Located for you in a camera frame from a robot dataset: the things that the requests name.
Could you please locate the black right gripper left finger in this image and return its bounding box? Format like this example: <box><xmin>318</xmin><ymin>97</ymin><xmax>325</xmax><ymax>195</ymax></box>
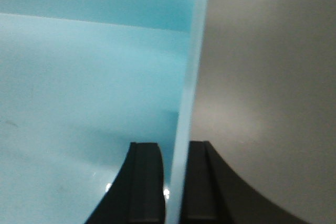
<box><xmin>86</xmin><ymin>142</ymin><xmax>165</xmax><ymax>223</ymax></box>

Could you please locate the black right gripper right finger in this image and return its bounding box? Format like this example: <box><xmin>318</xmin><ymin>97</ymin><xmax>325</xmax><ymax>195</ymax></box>
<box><xmin>183</xmin><ymin>141</ymin><xmax>304</xmax><ymax>223</ymax></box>

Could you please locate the light blue plastic bin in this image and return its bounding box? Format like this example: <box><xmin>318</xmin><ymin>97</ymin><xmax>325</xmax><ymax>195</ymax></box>
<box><xmin>1</xmin><ymin>0</ymin><xmax>207</xmax><ymax>223</ymax></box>

